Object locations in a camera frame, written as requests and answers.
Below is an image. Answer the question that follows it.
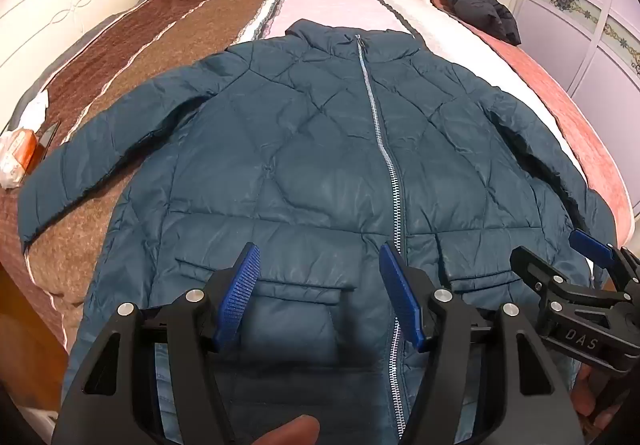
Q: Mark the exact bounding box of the person's right hand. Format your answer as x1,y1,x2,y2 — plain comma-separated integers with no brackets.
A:
572,361,610,432

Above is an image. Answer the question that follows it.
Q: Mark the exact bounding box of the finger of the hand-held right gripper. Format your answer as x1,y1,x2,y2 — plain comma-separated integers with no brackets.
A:
510,246,628,308
568,229,640,296

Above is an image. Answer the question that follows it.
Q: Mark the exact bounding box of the small black object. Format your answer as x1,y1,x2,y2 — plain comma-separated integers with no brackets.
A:
37,120,62,162

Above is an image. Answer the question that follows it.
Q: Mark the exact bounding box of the orange tissue packet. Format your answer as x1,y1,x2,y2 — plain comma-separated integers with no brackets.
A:
0,128,39,188

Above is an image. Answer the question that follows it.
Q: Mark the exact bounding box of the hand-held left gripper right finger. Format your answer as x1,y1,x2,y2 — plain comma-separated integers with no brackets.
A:
378,241,586,445

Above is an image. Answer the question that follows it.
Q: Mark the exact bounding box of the wooden bed frame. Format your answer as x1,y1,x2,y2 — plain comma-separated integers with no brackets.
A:
0,255,69,412

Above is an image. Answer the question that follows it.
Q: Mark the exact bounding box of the teal quilted puffer jacket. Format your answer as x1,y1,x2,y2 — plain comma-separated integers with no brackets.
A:
17,19,618,445

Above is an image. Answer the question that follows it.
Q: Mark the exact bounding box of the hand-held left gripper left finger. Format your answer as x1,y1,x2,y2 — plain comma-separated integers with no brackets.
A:
52,242,263,445

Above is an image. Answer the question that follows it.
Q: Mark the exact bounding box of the white bed headboard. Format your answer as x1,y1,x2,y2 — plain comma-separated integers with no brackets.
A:
0,0,168,126

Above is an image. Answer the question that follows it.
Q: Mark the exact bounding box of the crumpled white tissue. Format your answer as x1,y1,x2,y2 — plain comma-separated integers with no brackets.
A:
19,92,49,127

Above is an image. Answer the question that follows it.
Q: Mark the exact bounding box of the person's left hand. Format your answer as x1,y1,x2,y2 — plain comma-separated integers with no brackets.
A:
248,415,321,445

